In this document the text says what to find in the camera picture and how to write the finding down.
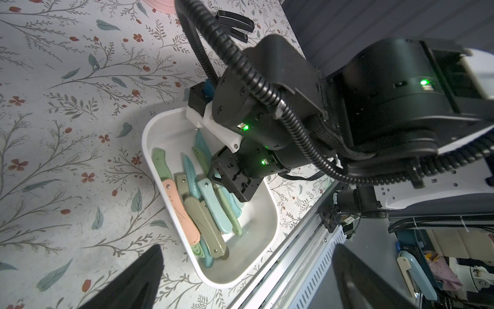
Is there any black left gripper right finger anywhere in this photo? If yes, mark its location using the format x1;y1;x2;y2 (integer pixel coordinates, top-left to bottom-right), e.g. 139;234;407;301
332;244;415;309

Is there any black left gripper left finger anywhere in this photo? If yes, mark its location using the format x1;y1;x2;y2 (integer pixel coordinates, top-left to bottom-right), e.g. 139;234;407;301
82;245;164;308

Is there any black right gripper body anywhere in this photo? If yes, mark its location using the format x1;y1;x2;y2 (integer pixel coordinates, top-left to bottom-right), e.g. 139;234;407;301
208;145;286;202

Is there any white oval storage box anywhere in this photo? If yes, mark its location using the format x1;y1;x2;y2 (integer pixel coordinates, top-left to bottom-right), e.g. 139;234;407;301
142;108;280;289

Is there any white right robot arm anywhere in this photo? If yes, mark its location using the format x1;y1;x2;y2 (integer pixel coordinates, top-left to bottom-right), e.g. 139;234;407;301
175;1;493;216

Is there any teal fruit knife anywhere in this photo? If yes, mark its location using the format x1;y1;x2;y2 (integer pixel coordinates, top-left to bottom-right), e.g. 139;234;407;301
198;178;233;234

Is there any pink fruit knife in box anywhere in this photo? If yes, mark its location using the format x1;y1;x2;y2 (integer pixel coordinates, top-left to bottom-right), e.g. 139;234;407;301
162;179;201;246

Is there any olive green fruit knife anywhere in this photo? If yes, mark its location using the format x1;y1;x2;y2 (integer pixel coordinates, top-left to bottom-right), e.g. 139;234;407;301
184;196;229;260

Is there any black stapler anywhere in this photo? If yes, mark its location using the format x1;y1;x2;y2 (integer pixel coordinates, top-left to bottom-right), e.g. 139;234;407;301
215;10;254;43

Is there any pink pen cup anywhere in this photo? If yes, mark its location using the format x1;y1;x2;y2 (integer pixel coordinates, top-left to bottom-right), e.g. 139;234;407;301
144;0;176;14

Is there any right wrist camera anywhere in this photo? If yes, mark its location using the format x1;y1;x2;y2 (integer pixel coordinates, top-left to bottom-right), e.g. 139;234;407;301
186;79;243;153

